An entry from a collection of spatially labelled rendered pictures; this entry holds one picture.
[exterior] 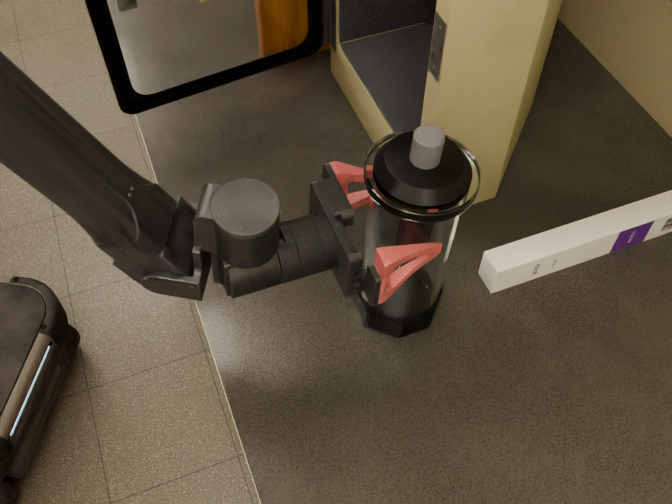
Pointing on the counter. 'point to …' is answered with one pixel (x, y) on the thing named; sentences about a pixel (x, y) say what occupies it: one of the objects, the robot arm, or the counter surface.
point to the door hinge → (329, 23)
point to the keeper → (437, 46)
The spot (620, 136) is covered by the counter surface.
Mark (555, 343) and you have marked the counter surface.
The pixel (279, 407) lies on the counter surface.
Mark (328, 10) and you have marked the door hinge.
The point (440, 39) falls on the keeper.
